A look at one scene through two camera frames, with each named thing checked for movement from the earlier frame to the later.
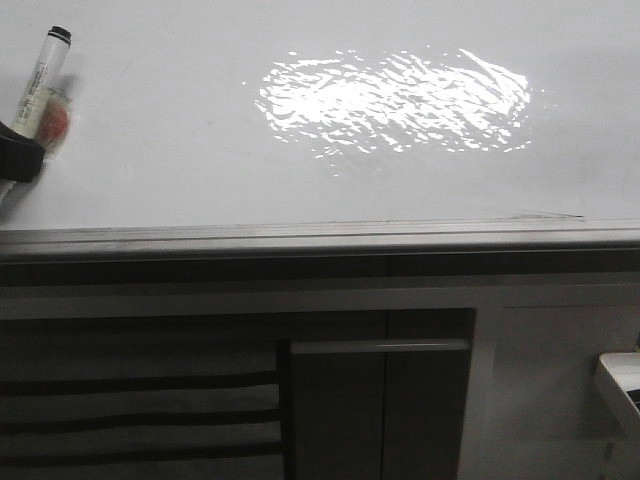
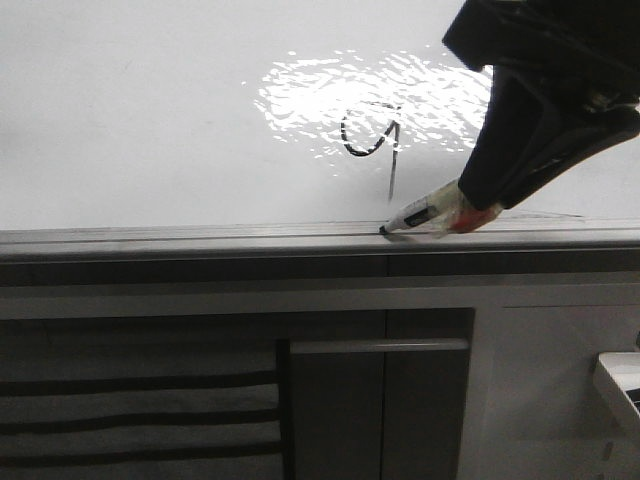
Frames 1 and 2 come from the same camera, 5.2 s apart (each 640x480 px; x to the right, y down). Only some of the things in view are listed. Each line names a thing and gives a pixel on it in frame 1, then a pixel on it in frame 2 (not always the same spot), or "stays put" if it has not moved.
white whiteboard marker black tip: (32, 112) -> (433, 212)
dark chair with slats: (311, 394) stays put
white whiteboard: (271, 112) stays put
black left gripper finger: (21, 158) -> (581, 55)
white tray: (624, 368) stays put
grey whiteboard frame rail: (473, 241) stays put
